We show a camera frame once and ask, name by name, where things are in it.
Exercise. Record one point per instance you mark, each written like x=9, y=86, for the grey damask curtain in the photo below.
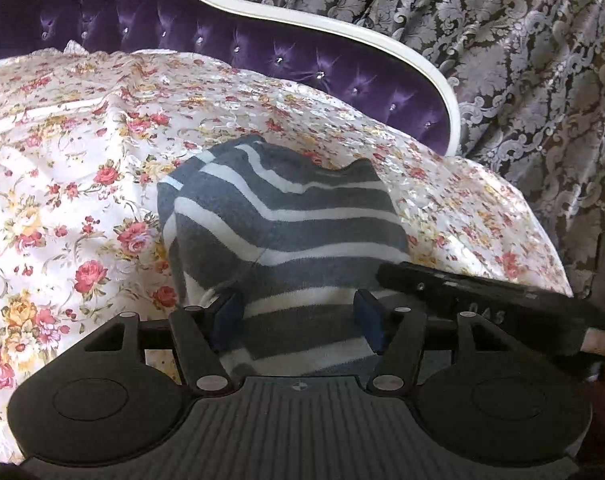
x=529, y=76

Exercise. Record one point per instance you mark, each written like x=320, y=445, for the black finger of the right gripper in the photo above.
x=545, y=321

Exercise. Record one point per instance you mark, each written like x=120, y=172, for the floral bed sheet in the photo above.
x=85, y=138

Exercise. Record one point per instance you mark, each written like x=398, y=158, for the grey white striped garment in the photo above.
x=295, y=240

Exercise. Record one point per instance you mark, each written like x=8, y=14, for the purple tufted sofa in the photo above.
x=382, y=78

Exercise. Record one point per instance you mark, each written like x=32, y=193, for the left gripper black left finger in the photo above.
x=200, y=336

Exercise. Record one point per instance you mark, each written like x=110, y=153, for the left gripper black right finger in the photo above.
x=396, y=335

